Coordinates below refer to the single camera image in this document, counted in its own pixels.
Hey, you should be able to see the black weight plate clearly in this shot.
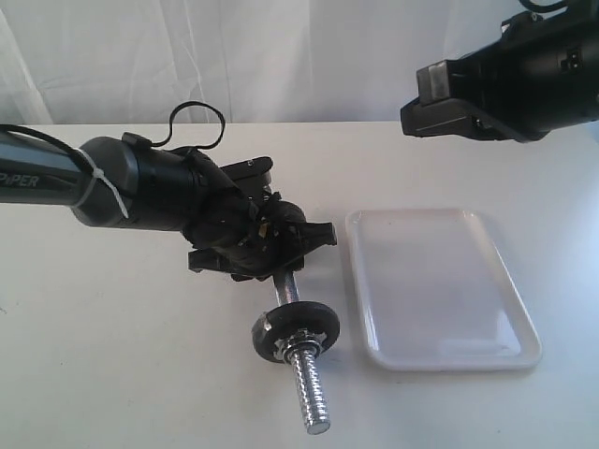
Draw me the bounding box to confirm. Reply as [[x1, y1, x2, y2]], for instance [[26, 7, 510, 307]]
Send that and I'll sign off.
[[252, 301, 341, 363]]

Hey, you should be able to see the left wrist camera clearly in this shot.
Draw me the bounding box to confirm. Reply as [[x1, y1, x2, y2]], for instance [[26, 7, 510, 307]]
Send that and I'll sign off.
[[221, 156, 273, 199]]

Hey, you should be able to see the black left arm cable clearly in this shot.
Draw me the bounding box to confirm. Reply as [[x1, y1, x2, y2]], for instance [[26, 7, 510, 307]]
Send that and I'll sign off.
[[153, 100, 228, 151]]

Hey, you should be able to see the chrome spinlock collar nut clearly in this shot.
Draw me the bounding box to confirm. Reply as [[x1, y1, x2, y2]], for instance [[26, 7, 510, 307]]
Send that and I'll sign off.
[[273, 329, 326, 364]]

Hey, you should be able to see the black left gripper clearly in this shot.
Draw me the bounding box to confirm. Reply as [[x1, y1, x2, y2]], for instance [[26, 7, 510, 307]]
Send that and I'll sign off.
[[188, 196, 337, 282]]

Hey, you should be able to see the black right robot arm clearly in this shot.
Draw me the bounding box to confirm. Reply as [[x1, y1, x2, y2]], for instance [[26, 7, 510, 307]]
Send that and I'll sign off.
[[400, 1, 598, 143]]

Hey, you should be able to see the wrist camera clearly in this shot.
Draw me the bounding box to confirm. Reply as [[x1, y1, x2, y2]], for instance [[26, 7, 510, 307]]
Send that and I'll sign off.
[[221, 156, 273, 199], [416, 60, 461, 106]]

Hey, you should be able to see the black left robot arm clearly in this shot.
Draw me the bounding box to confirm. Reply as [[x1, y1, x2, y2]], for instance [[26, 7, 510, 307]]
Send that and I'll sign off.
[[1, 124, 337, 282]]

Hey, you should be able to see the white rectangular tray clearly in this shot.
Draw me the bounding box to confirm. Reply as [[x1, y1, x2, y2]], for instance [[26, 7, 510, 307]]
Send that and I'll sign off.
[[345, 208, 543, 372]]

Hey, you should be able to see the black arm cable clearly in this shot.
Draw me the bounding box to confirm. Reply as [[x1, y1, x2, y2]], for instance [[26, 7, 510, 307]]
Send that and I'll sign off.
[[153, 100, 228, 151], [519, 0, 572, 15]]

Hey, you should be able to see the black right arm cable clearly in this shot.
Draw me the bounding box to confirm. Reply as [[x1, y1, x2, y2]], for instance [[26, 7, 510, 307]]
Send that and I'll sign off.
[[519, 0, 572, 15]]

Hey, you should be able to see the white backdrop curtain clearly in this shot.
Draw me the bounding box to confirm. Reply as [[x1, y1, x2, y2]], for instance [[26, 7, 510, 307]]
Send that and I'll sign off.
[[1, 1, 522, 125]]

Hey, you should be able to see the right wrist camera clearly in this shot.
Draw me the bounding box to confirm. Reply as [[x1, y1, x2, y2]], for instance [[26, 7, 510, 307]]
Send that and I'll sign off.
[[416, 60, 461, 106]]

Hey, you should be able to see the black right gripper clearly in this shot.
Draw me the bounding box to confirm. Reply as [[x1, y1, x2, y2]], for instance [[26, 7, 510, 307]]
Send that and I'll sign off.
[[400, 55, 562, 142]]

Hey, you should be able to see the chrome dumbbell bar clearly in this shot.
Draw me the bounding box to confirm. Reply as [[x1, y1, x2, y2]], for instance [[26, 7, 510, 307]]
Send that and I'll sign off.
[[273, 270, 331, 435]]

